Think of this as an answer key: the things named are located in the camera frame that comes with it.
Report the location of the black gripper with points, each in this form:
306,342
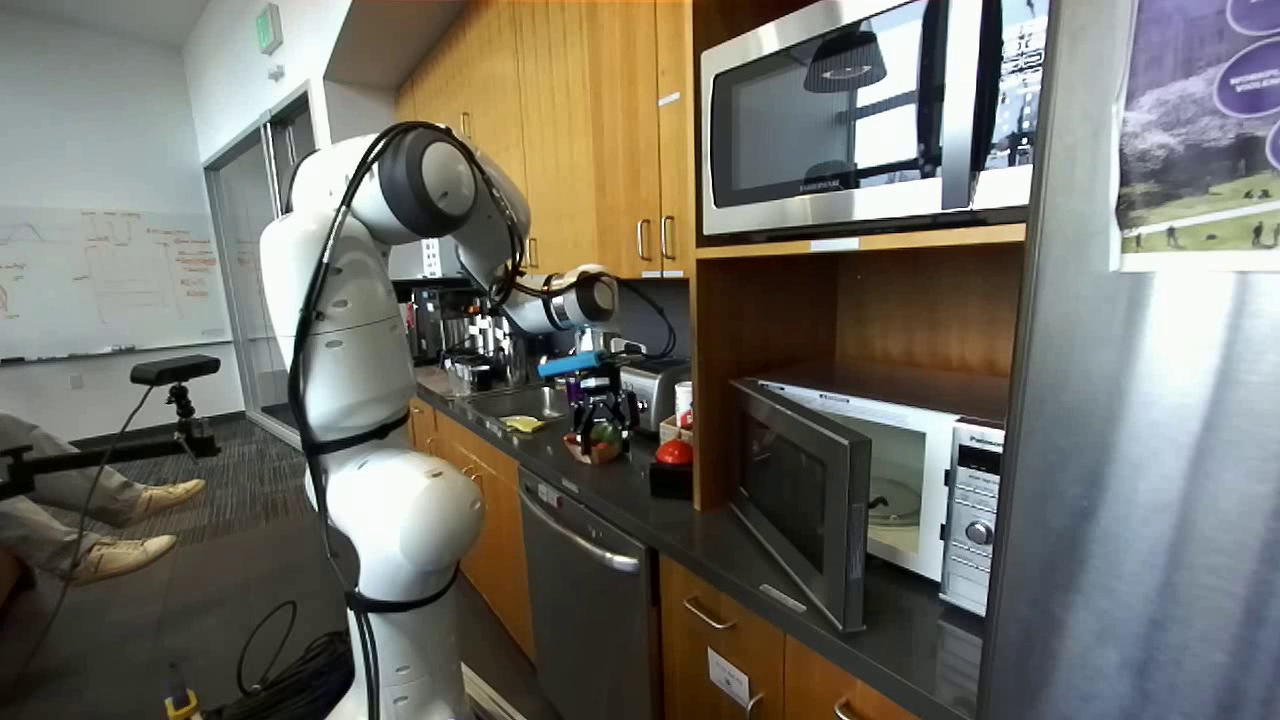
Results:
603,429

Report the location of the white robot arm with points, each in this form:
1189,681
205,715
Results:
333,309

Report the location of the silver toaster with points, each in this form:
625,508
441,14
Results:
654,390

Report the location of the yellow sponge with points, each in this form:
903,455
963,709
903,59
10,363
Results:
522,426

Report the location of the coffee machine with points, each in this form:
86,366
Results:
447,316

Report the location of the stainless dishwasher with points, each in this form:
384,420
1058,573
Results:
594,611

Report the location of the white open microwave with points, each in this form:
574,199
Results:
896,471

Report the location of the lower wooden cabinets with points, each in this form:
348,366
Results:
714,654

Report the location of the wooden cabinets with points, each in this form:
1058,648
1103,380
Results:
588,110
714,654

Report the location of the upper wooden cabinets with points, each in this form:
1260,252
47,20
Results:
588,110

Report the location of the upper stainless microwave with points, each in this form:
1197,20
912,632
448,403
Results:
870,114

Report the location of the black padded stand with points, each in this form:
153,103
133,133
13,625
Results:
20,466

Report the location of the tan shoe upper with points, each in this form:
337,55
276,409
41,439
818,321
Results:
161,497

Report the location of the tan shoe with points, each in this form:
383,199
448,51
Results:
117,559
161,497

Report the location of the tan shoe lower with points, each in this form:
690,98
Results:
117,559

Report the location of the stainless refrigerator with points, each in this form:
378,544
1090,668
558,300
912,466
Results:
1137,559

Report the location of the poster on refrigerator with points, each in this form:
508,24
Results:
1201,137

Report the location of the wall whiteboard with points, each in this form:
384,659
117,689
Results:
107,283

